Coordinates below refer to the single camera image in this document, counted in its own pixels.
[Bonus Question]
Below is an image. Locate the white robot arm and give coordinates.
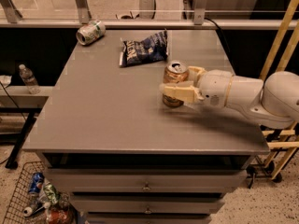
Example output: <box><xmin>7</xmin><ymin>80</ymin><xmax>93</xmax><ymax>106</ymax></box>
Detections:
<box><xmin>160</xmin><ymin>66</ymin><xmax>299</xmax><ymax>129</ymax></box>

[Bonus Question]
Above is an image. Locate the crushed orange soda can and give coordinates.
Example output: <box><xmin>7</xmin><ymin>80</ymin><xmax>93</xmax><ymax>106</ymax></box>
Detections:
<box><xmin>163</xmin><ymin>61</ymin><xmax>189</xmax><ymax>107</ymax></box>

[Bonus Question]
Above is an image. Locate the dark blue chip bag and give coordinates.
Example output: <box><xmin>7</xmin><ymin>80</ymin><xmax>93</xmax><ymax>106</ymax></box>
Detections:
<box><xmin>119</xmin><ymin>30</ymin><xmax>168</xmax><ymax>67</ymax></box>

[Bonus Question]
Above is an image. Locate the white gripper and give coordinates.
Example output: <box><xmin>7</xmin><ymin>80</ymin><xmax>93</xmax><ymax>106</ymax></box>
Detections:
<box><xmin>159</xmin><ymin>66</ymin><xmax>234</xmax><ymax>108</ymax></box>

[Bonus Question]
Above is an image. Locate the red soda can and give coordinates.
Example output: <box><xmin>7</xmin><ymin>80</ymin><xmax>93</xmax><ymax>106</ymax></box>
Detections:
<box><xmin>46</xmin><ymin>208</ymin><xmax>73</xmax><ymax>224</ymax></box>

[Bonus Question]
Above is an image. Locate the wire basket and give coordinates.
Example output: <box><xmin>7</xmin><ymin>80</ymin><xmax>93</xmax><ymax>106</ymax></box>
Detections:
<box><xmin>2</xmin><ymin>161</ymin><xmax>44</xmax><ymax>224</ymax></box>

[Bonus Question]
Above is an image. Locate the clear plastic water bottle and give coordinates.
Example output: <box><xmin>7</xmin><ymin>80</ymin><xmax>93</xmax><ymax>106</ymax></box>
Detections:
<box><xmin>19</xmin><ymin>64</ymin><xmax>40</xmax><ymax>94</ymax></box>

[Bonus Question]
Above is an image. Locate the green crumpled can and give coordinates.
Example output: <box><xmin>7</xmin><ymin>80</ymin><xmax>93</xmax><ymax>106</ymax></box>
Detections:
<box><xmin>43</xmin><ymin>183</ymin><xmax>60</xmax><ymax>205</ymax></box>

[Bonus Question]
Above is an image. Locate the blue soda can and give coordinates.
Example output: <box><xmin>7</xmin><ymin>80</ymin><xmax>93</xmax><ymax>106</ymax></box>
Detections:
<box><xmin>28</xmin><ymin>172</ymin><xmax>44</xmax><ymax>196</ymax></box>

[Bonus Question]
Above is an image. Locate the small bottle in basket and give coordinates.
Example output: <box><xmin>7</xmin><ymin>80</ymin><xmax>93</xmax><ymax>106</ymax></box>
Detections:
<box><xmin>22</xmin><ymin>202</ymin><xmax>50</xmax><ymax>217</ymax></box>

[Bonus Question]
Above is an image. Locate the grey drawer cabinet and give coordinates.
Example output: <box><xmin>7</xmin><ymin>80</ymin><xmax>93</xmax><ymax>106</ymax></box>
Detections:
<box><xmin>24</xmin><ymin>30</ymin><xmax>268</xmax><ymax>224</ymax></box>

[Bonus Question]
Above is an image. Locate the black power cable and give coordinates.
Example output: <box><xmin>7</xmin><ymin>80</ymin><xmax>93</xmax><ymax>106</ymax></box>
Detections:
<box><xmin>204</xmin><ymin>17</ymin><xmax>233</xmax><ymax>61</ymax></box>

